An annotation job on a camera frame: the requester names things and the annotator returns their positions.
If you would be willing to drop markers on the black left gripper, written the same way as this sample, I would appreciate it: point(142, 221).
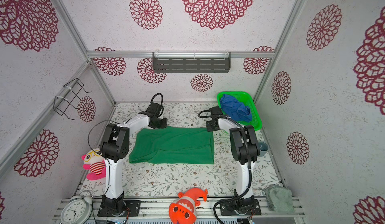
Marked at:
point(163, 124)

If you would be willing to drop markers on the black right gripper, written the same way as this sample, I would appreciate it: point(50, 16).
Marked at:
point(209, 126)

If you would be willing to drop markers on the green tank top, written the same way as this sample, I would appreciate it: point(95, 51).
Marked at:
point(174, 145)

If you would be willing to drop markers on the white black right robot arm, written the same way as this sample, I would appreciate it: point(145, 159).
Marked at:
point(245, 151)

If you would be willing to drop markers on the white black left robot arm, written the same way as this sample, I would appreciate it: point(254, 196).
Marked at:
point(114, 148)

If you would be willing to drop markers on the blue tank top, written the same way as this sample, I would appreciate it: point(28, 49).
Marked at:
point(237, 110)

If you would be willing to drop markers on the bright green plastic basket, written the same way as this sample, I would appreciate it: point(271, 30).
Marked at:
point(245, 98)

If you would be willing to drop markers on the teal green cup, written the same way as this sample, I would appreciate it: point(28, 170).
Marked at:
point(263, 147)

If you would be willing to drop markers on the pink striped plush toy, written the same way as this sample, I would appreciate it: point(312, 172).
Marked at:
point(95, 164)

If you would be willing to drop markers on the red fish plush toy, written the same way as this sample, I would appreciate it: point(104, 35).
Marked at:
point(183, 210)

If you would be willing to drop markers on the light green folded cloth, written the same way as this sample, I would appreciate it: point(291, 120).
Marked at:
point(280, 199)

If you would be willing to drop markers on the white alarm clock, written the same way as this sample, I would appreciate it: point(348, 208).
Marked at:
point(77, 211)

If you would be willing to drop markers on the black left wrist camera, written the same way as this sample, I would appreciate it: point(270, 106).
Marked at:
point(155, 109)

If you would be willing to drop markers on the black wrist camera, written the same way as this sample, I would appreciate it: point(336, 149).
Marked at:
point(155, 109)
point(216, 112)

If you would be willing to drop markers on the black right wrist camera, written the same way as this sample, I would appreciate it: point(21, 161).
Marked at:
point(216, 112)

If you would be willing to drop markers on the dark grey wall shelf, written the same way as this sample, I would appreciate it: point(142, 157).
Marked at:
point(191, 65)

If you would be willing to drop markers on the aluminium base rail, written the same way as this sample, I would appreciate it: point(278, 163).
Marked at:
point(151, 209)

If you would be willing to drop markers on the black wire wall rack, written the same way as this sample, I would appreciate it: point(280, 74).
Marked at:
point(62, 103)

